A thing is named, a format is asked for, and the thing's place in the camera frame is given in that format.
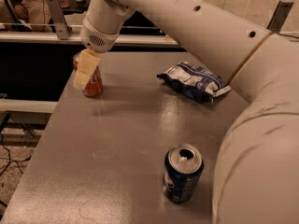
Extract metal barrier rail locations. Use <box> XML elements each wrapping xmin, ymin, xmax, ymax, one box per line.
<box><xmin>0</xmin><ymin>31</ymin><xmax>180</xmax><ymax>48</ymax></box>

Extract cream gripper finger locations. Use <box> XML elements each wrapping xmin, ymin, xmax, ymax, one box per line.
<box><xmin>74</xmin><ymin>49</ymin><xmax>100</xmax><ymax>91</ymax></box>

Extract person in beige pants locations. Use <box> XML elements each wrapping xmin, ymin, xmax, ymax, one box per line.
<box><xmin>10</xmin><ymin>0</ymin><xmax>69</xmax><ymax>33</ymax></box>

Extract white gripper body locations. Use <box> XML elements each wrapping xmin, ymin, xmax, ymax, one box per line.
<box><xmin>80</xmin><ymin>18</ymin><xmax>121</xmax><ymax>53</ymax></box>

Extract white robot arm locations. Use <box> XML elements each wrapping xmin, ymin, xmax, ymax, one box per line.
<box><xmin>75</xmin><ymin>0</ymin><xmax>299</xmax><ymax>224</ymax></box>

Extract metal bracket post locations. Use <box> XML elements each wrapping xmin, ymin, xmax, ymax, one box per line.
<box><xmin>45</xmin><ymin>0</ymin><xmax>71</xmax><ymax>40</ymax></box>
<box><xmin>267</xmin><ymin>0</ymin><xmax>294</xmax><ymax>34</ymax></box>

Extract blue pepsi can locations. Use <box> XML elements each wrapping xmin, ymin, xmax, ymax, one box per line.
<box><xmin>163</xmin><ymin>144</ymin><xmax>205</xmax><ymax>203</ymax></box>

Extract blue white chip bag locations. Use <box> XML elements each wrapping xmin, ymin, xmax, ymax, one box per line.
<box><xmin>157</xmin><ymin>62</ymin><xmax>231</xmax><ymax>103</ymax></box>

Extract left metal bracket post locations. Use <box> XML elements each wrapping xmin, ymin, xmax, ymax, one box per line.
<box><xmin>45</xmin><ymin>0</ymin><xmax>71</xmax><ymax>40</ymax></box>

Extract black floor cables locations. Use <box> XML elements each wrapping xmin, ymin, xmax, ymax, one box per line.
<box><xmin>0</xmin><ymin>133</ymin><xmax>34</xmax><ymax>210</ymax></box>

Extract white side rail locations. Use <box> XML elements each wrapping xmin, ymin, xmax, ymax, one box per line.
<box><xmin>0</xmin><ymin>99</ymin><xmax>57</xmax><ymax>113</ymax></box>

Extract red coke can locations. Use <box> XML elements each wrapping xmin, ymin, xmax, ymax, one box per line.
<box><xmin>82</xmin><ymin>68</ymin><xmax>103</xmax><ymax>97</ymax></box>

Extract right metal bracket post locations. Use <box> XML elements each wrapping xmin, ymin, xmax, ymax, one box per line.
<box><xmin>267</xmin><ymin>0</ymin><xmax>294</xmax><ymax>34</ymax></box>

